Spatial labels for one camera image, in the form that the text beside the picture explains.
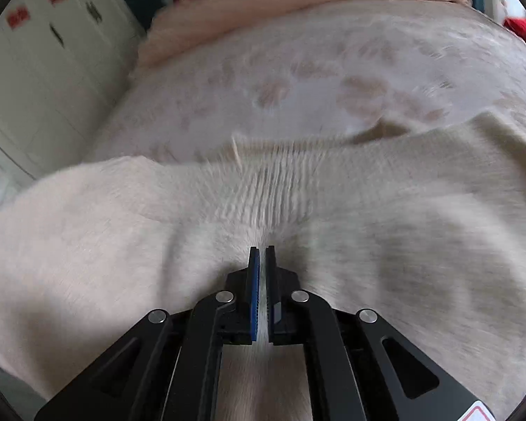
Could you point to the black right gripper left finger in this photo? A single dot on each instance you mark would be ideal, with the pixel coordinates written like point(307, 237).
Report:
point(230, 315)

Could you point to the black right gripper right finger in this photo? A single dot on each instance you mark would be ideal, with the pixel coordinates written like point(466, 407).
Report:
point(294, 315)

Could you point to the cream knitted cardigan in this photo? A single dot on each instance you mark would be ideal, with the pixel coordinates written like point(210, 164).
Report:
point(427, 229)

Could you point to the red and cream clothes pile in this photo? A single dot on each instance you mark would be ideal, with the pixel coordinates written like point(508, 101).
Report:
point(516, 25)

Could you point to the pink floral bedspread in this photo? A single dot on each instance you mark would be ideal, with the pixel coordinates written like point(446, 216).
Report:
point(331, 71)

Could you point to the white wardrobe with red stickers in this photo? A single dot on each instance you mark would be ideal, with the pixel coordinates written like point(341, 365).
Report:
point(64, 64)

